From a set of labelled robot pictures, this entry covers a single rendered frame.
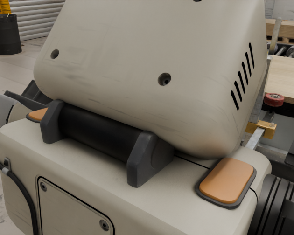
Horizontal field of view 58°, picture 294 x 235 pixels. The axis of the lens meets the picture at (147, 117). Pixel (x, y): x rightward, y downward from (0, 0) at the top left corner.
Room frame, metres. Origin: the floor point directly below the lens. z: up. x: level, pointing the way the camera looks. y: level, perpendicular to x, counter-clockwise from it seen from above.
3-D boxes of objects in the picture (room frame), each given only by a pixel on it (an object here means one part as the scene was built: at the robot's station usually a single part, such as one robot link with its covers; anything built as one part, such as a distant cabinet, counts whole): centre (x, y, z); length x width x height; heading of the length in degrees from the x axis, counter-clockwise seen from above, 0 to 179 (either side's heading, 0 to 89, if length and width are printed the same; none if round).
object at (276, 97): (1.10, -0.57, 0.85); 0.08 x 0.08 x 0.11
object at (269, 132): (0.99, -0.48, 0.81); 0.14 x 0.06 x 0.05; 55
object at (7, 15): (5.39, 2.80, 0.36); 0.59 x 0.58 x 0.73; 55
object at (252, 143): (0.93, -0.46, 0.81); 0.43 x 0.03 x 0.04; 145
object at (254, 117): (1.00, -0.46, 0.88); 0.04 x 0.04 x 0.48; 55
